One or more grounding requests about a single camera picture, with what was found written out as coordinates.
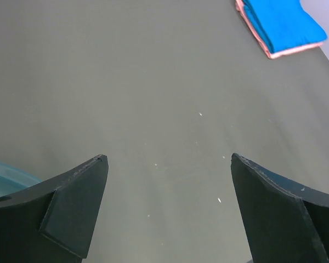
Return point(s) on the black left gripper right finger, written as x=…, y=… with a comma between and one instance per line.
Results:
x=284, y=220

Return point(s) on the folded blue t shirt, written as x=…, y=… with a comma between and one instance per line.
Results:
x=282, y=22

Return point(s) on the translucent teal plastic basket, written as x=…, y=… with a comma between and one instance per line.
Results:
x=14, y=180

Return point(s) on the folded pink t shirt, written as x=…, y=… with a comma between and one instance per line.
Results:
x=259, y=41

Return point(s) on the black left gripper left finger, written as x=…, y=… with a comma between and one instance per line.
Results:
x=54, y=220

